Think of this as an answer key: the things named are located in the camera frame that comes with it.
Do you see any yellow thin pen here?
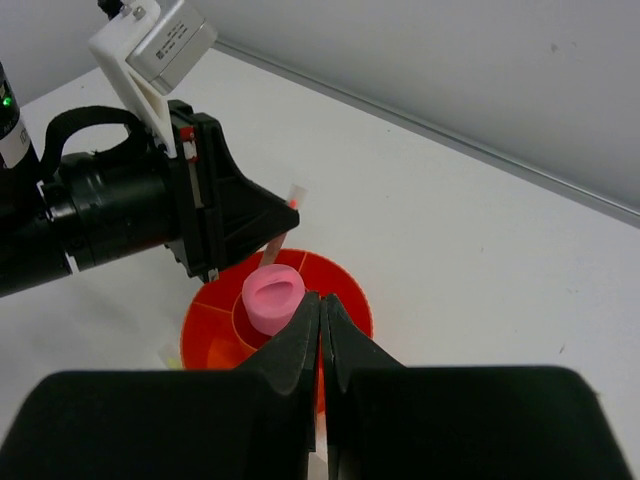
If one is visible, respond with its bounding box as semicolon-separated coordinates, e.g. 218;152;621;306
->
158;344;183;370

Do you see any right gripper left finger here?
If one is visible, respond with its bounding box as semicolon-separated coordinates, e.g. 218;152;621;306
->
1;292;320;479

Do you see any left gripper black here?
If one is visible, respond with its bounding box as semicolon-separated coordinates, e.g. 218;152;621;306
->
167;100;300;280

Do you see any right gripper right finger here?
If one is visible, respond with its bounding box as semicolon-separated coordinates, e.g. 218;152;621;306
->
320;295;631;479

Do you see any pink capped clear tube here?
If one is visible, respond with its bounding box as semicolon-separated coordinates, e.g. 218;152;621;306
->
241;264;306;337

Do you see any orange round divided container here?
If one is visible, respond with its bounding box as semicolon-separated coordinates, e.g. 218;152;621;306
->
180;248;373;414

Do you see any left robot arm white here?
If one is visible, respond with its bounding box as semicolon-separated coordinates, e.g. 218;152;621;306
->
1;80;300;295

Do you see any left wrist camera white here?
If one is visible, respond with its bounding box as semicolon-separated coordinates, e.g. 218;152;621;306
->
89;0;218;158

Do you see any red thin pen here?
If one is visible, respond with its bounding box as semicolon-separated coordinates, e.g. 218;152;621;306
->
259;182;306;269

